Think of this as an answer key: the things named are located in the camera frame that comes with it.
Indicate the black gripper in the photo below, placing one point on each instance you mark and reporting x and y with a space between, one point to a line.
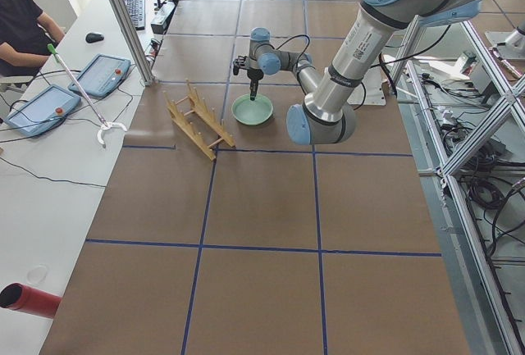
254 76

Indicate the light green ceramic plate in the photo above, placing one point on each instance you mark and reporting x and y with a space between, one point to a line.
252 112

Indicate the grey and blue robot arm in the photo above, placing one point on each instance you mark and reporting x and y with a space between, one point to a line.
325 115

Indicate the black keyboard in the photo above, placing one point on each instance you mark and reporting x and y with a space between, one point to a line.
136 12

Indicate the far blue teach pendant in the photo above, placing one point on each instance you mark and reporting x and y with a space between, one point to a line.
103 75

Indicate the blue teach pendant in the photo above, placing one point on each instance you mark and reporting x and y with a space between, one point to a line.
44 111
103 75

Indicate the metal reacher grabber tool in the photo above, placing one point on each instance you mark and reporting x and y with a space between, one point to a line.
105 125

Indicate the black computer mouse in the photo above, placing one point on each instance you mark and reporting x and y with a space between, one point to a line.
93 37

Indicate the near blue teach pendant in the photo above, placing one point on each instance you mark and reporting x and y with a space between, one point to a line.
44 111

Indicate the person in black shirt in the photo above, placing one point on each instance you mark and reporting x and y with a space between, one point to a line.
26 32

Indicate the red cylinder tube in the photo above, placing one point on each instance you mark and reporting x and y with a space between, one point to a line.
22 298

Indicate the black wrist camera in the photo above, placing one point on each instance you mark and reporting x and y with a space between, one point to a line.
240 63

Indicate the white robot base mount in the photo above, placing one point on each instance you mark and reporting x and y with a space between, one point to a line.
370 93

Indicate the aluminium frame post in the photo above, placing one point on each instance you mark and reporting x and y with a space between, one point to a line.
134 45

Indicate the aluminium frame rail right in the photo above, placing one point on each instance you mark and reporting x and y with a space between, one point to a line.
467 103

